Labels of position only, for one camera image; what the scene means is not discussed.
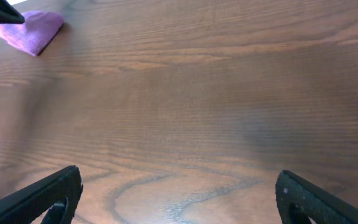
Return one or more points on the purple microfiber cloth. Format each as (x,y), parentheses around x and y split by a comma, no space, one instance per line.
(35,34)

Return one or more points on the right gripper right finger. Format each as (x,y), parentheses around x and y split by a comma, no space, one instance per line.
(301,202)

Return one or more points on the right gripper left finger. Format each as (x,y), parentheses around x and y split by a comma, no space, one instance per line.
(57,195)

